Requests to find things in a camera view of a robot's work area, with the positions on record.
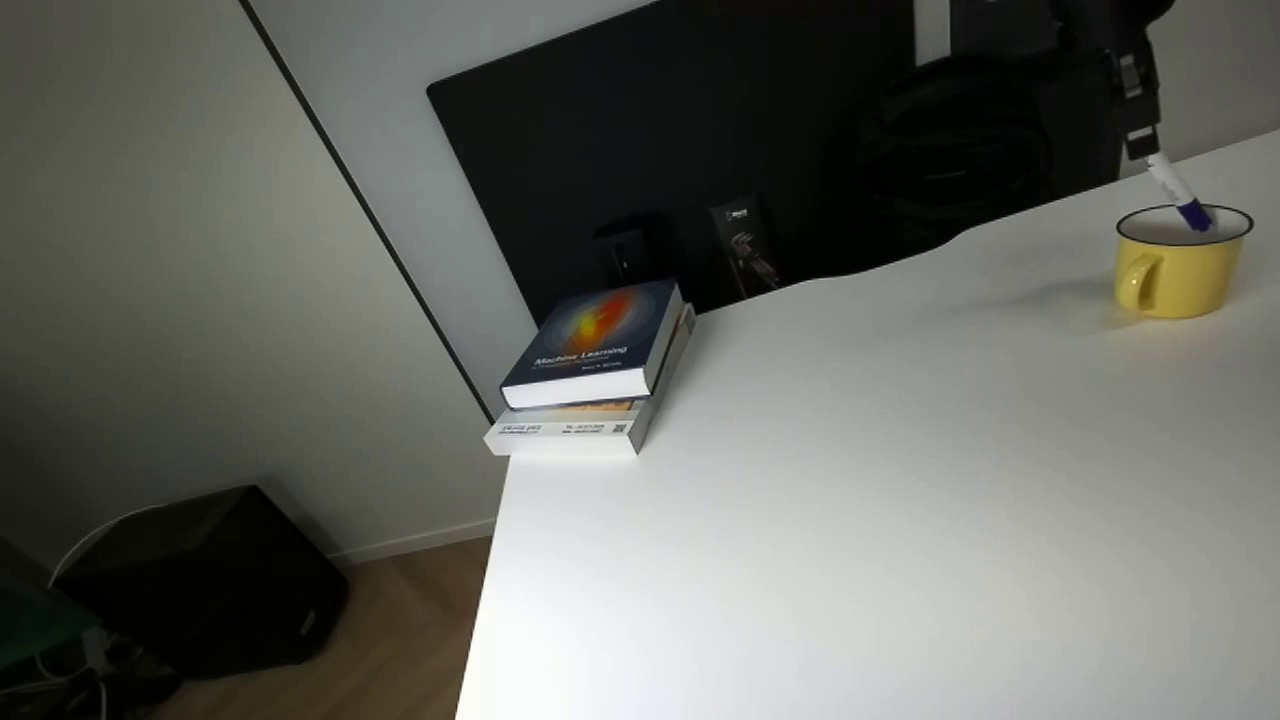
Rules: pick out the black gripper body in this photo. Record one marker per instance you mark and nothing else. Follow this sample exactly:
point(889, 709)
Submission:
point(1117, 39)

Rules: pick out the blue and white marker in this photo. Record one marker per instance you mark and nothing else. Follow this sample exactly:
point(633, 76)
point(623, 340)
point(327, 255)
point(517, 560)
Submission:
point(1184, 202)

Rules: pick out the yellow mug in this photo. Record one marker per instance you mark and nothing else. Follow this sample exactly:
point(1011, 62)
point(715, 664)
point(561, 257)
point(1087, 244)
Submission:
point(1164, 268)

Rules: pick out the black monitor panel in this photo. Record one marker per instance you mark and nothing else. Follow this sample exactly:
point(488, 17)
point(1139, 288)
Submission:
point(605, 153)

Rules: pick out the dark blue top book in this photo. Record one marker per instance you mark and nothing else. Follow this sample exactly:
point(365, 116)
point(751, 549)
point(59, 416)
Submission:
point(596, 345)

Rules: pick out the white bottom book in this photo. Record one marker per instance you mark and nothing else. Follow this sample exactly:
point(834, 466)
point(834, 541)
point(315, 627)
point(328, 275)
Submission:
point(614, 430)

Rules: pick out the black box on floor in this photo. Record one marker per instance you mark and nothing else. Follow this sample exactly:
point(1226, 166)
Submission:
point(215, 584)

